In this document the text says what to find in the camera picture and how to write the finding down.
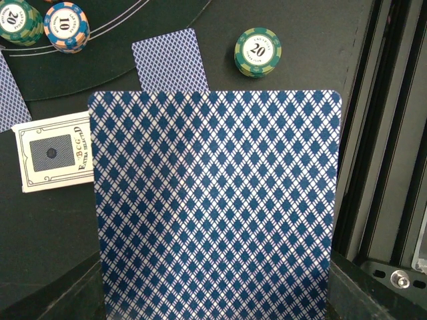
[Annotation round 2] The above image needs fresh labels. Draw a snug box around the white playing card box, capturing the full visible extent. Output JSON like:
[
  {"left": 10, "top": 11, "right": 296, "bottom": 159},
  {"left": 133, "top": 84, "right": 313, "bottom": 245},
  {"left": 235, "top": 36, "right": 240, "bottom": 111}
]
[{"left": 12, "top": 111, "right": 94, "bottom": 193}]

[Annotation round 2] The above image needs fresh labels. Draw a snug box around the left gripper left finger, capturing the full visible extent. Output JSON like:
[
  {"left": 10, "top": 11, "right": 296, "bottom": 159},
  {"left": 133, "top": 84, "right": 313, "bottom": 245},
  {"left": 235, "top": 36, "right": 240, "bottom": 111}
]
[{"left": 33, "top": 253, "right": 107, "bottom": 320}]

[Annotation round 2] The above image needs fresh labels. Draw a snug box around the blue chip stack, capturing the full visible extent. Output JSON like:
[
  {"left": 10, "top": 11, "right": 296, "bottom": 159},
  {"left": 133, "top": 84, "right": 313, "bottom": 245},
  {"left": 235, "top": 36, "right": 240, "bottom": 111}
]
[{"left": 43, "top": 1, "right": 90, "bottom": 53}]

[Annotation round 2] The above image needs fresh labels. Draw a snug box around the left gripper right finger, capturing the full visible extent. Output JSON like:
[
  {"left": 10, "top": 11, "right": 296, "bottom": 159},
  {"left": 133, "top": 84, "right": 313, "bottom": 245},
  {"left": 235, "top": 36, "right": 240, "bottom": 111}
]
[{"left": 326, "top": 249, "right": 401, "bottom": 320}]

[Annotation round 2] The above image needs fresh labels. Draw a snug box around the green poker chip stack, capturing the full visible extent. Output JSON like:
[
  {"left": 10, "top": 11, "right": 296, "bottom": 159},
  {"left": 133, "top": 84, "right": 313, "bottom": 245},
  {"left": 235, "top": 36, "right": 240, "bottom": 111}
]
[{"left": 234, "top": 27, "right": 282, "bottom": 78}]

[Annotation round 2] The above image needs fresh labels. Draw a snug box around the round black poker mat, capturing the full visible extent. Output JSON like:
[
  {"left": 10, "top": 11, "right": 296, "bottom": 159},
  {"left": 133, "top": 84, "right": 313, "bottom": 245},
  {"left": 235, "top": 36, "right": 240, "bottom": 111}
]
[{"left": 1, "top": 0, "right": 209, "bottom": 101}]

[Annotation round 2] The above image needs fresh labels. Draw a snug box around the dealt card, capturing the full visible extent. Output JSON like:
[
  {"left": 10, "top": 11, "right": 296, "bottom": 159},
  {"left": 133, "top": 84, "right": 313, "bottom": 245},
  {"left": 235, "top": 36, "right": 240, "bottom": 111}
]
[
  {"left": 131, "top": 28, "right": 209, "bottom": 91},
  {"left": 0, "top": 54, "right": 32, "bottom": 133}
]

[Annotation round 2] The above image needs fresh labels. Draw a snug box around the black aluminium mounting rail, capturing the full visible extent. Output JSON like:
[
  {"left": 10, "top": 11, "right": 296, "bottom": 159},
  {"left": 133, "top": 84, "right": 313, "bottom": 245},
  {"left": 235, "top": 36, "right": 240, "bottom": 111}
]
[{"left": 332, "top": 1, "right": 426, "bottom": 307}]

